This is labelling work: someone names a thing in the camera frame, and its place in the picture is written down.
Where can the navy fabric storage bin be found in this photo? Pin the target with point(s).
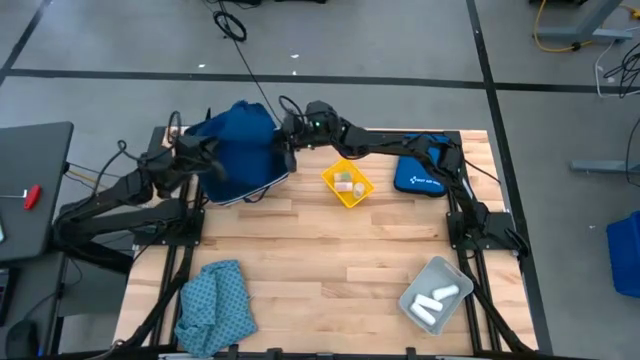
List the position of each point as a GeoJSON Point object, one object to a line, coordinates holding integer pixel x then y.
{"type": "Point", "coordinates": [235, 185]}

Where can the gray plastic bin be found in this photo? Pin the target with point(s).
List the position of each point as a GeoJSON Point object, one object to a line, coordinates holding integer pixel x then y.
{"type": "Point", "coordinates": [452, 275]}

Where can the blue first aid pouch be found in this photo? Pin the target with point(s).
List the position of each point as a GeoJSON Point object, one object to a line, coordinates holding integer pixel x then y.
{"type": "Point", "coordinates": [420, 175]}

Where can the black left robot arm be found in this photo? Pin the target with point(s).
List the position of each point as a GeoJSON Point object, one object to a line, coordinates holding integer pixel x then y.
{"type": "Point", "coordinates": [125, 185]}

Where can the black computer mouse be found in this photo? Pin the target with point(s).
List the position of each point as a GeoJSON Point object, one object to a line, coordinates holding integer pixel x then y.
{"type": "Point", "coordinates": [21, 339]}

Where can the teal patterned cloth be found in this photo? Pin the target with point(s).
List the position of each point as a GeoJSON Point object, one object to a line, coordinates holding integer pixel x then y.
{"type": "Point", "coordinates": [215, 310]}

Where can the navy blue cloth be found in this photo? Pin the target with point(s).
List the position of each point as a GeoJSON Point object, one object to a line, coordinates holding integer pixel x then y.
{"type": "Point", "coordinates": [250, 125]}

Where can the gray desk leg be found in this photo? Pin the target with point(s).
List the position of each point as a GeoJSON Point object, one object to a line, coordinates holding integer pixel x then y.
{"type": "Point", "coordinates": [585, 34]}

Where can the yellow plastic basket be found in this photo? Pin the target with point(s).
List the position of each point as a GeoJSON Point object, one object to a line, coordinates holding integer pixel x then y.
{"type": "Point", "coordinates": [330, 175]}

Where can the gray metal foot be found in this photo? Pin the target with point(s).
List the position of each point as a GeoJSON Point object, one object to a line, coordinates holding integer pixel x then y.
{"type": "Point", "coordinates": [600, 166]}

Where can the white gauze roll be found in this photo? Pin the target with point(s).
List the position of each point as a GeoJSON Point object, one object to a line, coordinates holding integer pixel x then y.
{"type": "Point", "coordinates": [446, 292]}
{"type": "Point", "coordinates": [422, 314]}
{"type": "Point", "coordinates": [428, 302]}

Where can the blue plastic crate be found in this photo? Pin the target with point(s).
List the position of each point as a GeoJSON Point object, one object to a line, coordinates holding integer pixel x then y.
{"type": "Point", "coordinates": [627, 255]}

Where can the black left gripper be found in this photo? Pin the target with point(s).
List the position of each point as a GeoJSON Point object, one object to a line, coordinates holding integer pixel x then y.
{"type": "Point", "coordinates": [197, 150]}

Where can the dark gray side desk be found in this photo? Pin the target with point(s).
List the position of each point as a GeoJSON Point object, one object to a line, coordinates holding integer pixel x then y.
{"type": "Point", "coordinates": [35, 150]}

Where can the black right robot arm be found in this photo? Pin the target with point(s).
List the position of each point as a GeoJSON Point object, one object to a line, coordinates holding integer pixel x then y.
{"type": "Point", "coordinates": [380, 145]}

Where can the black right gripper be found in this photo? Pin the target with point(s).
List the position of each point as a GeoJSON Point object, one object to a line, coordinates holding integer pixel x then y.
{"type": "Point", "coordinates": [292, 137]}

